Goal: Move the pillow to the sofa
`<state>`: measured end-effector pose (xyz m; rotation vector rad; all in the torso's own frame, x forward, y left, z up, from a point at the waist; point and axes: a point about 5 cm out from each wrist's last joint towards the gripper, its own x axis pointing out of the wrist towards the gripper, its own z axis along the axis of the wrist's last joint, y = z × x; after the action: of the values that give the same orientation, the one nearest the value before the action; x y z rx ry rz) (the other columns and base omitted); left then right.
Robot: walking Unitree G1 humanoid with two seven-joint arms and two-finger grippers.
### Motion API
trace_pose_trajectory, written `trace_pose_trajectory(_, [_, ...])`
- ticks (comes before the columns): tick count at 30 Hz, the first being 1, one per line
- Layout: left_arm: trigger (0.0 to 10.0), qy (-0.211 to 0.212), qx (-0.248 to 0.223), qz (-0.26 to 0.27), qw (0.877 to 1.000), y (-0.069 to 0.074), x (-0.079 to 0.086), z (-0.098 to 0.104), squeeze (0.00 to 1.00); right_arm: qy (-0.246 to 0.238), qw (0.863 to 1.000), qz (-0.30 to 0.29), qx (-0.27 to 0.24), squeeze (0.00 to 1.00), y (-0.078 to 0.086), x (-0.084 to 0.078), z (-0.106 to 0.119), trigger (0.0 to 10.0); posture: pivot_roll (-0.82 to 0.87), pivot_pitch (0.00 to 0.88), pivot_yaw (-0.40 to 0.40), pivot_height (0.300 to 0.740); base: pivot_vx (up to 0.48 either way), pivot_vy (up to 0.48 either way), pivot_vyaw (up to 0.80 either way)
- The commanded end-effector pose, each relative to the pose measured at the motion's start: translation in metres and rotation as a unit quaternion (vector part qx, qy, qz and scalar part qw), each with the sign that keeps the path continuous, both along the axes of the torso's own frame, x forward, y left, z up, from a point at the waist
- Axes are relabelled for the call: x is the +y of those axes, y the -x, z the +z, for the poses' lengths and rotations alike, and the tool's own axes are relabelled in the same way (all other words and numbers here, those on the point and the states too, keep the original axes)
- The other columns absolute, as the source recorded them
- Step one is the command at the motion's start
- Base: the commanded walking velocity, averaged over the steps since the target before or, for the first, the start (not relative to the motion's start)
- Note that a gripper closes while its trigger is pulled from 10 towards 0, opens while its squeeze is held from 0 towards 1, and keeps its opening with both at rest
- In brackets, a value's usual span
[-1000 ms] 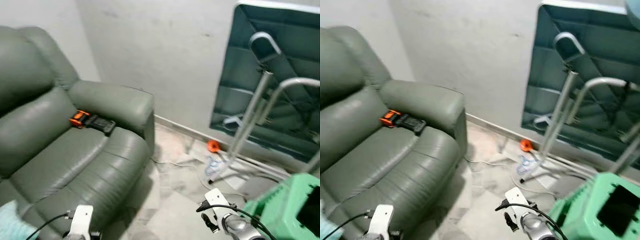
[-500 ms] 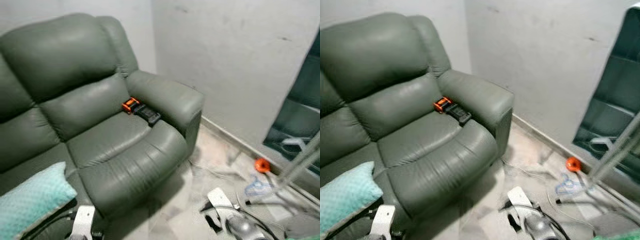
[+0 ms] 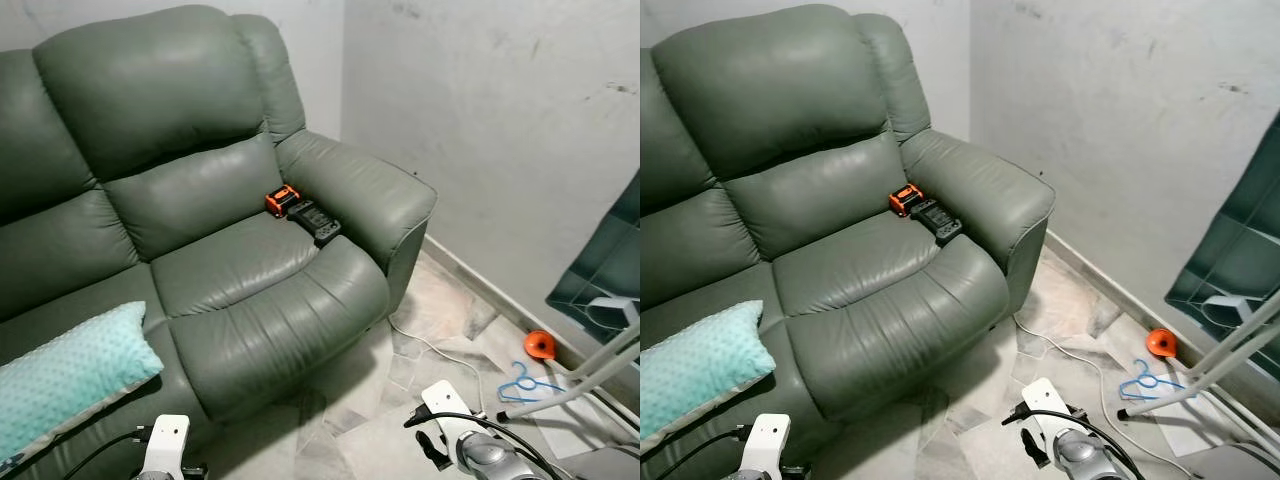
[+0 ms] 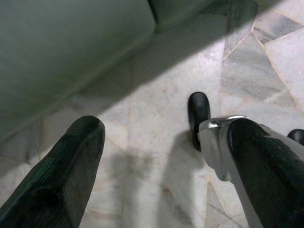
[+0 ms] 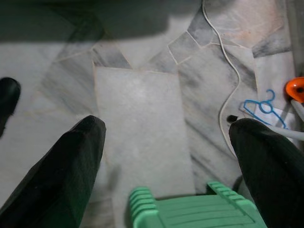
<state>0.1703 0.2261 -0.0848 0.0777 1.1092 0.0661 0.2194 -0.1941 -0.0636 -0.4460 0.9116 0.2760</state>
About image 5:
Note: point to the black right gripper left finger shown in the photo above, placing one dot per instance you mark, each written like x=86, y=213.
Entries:
x=54, y=180

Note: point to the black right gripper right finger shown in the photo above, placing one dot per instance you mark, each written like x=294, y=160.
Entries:
x=273, y=171

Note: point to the dark green leather sofa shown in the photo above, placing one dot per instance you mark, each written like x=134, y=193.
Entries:
x=71, y=19

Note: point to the blue clothes hanger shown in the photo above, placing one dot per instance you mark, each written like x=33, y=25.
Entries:
x=263, y=107

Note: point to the orange plastic object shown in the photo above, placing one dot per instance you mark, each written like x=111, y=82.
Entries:
x=295, y=89

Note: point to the green plastic stool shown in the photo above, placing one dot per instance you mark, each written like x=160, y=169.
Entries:
x=197, y=211

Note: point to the black robot foot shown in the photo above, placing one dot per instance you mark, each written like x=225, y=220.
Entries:
x=8, y=99

